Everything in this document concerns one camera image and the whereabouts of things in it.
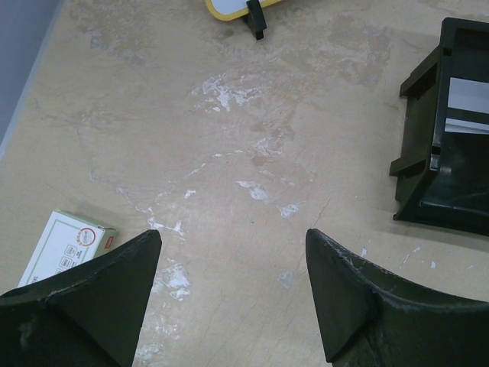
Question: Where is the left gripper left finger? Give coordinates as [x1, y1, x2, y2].
[1, 230, 162, 366]

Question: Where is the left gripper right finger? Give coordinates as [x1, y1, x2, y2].
[306, 229, 488, 366]

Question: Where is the silver cards stack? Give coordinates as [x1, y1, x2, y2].
[445, 77, 488, 135]

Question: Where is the white green paper box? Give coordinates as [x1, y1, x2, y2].
[18, 210, 118, 287]

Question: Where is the left black tray bin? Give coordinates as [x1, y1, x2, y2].
[389, 18, 488, 235]

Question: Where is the whiteboard with yellow frame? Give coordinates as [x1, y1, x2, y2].
[205, 0, 281, 21]

